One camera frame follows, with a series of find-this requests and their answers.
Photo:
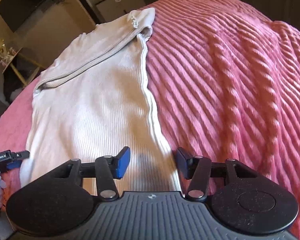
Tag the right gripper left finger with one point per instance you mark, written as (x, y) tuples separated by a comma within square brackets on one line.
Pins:
[(107, 169)]

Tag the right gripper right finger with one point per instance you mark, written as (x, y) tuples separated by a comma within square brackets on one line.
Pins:
[(197, 170)]

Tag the wrapped flower bouquet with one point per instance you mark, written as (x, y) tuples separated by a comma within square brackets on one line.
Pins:
[(6, 54)]

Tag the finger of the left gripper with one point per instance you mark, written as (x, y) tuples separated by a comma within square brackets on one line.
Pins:
[(10, 165), (20, 155)]

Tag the white ribbed knit sweater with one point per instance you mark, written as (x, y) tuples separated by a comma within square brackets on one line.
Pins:
[(94, 100)]

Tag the yellow legged side shelf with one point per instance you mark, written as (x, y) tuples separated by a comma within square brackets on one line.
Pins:
[(25, 81)]

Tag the grey drawer nightstand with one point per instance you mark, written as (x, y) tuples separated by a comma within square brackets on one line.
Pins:
[(113, 9)]

